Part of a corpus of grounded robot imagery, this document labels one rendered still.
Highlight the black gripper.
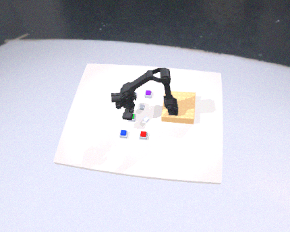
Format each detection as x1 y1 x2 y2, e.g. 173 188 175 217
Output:
122 96 137 120

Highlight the red button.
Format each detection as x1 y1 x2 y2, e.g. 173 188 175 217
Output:
139 131 148 140

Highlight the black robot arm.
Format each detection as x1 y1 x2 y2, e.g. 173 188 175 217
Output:
111 67 179 115

